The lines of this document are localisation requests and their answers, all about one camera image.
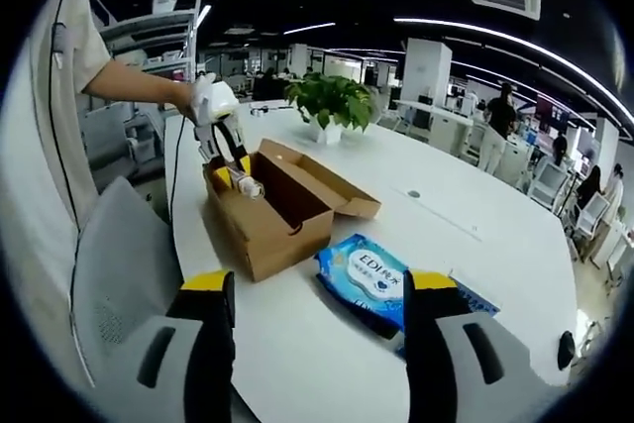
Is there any dark wall screen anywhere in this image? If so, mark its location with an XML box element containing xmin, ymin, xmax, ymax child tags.
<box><xmin>537</xmin><ymin>95</ymin><xmax>571</xmax><ymax>135</ymax></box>

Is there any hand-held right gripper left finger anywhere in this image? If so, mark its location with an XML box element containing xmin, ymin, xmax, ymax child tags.
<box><xmin>111</xmin><ymin>269</ymin><xmax>237</xmax><ymax>423</ymax></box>

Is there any small grey worn device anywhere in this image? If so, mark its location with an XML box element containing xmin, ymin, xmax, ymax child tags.
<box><xmin>52</xmin><ymin>21</ymin><xmax>68</xmax><ymax>70</ymax></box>

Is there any small white tool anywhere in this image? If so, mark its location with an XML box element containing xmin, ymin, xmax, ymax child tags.
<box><xmin>249</xmin><ymin>103</ymin><xmax>293</xmax><ymax>117</ymax></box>

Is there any clear white bottle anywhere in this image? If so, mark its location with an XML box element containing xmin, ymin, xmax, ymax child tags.
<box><xmin>220</xmin><ymin>167</ymin><xmax>266</xmax><ymax>199</ymax></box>

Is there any black worn cable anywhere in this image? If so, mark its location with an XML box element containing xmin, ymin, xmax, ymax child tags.
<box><xmin>47</xmin><ymin>0</ymin><xmax>83</xmax><ymax>234</ymax></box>

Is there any blue tissue pack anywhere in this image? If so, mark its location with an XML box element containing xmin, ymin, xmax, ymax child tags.
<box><xmin>451</xmin><ymin>276</ymin><xmax>501</xmax><ymax>319</ymax></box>

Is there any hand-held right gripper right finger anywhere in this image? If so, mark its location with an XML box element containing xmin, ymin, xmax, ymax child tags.
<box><xmin>403</xmin><ymin>268</ymin><xmax>551</xmax><ymax>423</ymax></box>

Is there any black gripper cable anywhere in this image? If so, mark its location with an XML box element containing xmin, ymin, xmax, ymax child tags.
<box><xmin>167</xmin><ymin>113</ymin><xmax>187</xmax><ymax>226</ymax></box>

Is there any person's left hand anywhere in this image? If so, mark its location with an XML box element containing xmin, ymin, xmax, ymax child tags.
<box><xmin>167</xmin><ymin>79</ymin><xmax>205</xmax><ymax>123</ymax></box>

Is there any brown cardboard shoe box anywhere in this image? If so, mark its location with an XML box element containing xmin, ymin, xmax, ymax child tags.
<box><xmin>203</xmin><ymin>138</ymin><xmax>382</xmax><ymax>283</ymax></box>

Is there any black computer mouse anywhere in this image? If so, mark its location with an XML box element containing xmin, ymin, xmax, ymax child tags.
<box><xmin>557</xmin><ymin>330</ymin><xmax>577</xmax><ymax>371</ymax></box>

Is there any grey metal shelving rack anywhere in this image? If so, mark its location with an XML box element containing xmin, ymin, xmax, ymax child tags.
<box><xmin>98</xmin><ymin>0</ymin><xmax>204</xmax><ymax>82</ymax></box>

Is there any grey office chair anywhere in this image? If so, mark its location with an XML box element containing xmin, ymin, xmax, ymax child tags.
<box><xmin>71</xmin><ymin>177</ymin><xmax>182</xmax><ymax>389</ymax></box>

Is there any long ceiling light strip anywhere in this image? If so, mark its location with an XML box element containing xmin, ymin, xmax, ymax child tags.
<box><xmin>393</xmin><ymin>16</ymin><xmax>634</xmax><ymax>123</ymax></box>

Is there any person's beige shirt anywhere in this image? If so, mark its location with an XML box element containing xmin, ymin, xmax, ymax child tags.
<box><xmin>0</xmin><ymin>0</ymin><xmax>111</xmax><ymax>384</ymax></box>

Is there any blue wet wipes pack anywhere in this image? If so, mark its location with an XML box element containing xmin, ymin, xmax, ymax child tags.
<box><xmin>314</xmin><ymin>233</ymin><xmax>412</xmax><ymax>340</ymax></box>

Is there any green plant in white pot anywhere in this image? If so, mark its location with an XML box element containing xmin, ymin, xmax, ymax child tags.
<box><xmin>284</xmin><ymin>73</ymin><xmax>375</xmax><ymax>146</ymax></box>

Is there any group of white office chairs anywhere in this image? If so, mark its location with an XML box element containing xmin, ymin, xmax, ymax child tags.
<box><xmin>465</xmin><ymin>120</ymin><xmax>634</xmax><ymax>265</ymax></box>

